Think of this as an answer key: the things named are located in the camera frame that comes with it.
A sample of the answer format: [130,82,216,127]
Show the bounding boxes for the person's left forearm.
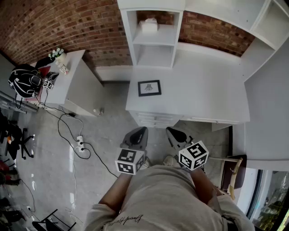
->
[98,172,133,214]

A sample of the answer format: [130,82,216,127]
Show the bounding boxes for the white hutch shelf unit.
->
[116,0,289,172]

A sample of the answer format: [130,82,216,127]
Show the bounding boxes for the pink label bottle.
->
[56,62,70,76]

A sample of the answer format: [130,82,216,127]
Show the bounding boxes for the black office chair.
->
[0,121,35,161]

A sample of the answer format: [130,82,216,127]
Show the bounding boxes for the person's right shoe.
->
[163,155,181,168]

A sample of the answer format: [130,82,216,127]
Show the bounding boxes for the black framed bird picture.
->
[137,79,162,97]

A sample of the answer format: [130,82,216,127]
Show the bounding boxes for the wooden chair dark seat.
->
[209,154,248,201]

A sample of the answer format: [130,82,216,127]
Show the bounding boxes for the window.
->
[247,169,289,231]

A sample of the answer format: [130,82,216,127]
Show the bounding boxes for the potted white flowers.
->
[48,47,66,66]

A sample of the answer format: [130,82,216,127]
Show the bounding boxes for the red folder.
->
[38,65,52,78]

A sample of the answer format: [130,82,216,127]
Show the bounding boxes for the spare hand-held gripper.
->
[42,71,60,91]

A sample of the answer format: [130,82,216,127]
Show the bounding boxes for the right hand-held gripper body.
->
[175,136,210,171]

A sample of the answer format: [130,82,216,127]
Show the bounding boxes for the person's left shoe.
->
[139,156,152,170]

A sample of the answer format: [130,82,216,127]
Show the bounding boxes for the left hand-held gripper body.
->
[114,142,148,176]

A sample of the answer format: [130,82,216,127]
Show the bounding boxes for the black cable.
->
[57,111,119,179]

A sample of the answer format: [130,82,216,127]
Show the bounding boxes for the white cable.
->
[64,152,79,224]

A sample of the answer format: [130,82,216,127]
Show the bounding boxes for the person's right forearm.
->
[191,168,223,208]

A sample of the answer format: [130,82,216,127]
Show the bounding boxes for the white power strip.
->
[75,134,86,153]

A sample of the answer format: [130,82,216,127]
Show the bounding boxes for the white tissue box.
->
[139,18,160,34]

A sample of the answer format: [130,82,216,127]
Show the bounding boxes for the white side table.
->
[36,49,104,118]

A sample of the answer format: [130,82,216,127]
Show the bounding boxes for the black backpack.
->
[8,64,43,99]

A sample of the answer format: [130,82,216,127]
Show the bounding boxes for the person's beige shirt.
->
[84,164,256,231]

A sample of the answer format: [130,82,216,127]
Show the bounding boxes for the person's shoe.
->
[139,156,152,170]
[163,155,181,168]

